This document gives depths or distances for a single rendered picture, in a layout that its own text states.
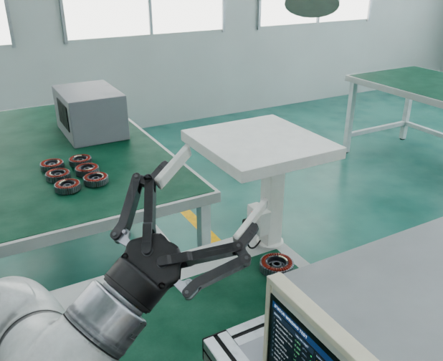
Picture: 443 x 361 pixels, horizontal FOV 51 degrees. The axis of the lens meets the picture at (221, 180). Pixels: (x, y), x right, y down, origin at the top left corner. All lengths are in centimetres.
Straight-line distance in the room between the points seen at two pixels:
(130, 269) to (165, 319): 83
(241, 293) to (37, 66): 380
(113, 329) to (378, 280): 33
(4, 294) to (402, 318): 50
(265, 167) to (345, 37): 550
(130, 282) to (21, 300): 17
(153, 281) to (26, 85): 440
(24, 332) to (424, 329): 47
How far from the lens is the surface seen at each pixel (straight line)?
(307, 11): 156
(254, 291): 151
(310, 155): 130
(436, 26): 796
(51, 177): 230
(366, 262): 67
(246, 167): 120
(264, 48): 587
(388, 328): 57
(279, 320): 62
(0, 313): 69
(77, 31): 495
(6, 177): 246
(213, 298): 148
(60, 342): 59
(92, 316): 59
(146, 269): 62
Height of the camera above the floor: 168
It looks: 25 degrees down
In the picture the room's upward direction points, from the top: straight up
